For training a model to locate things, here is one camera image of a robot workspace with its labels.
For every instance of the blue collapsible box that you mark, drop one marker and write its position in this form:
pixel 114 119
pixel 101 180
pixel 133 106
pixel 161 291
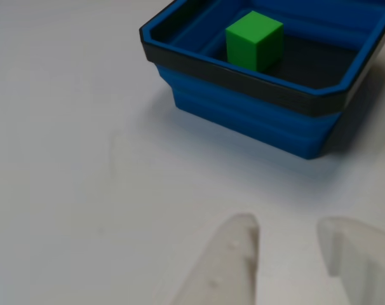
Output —
pixel 243 108

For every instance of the green cube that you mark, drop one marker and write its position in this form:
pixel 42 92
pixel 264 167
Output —
pixel 246 44

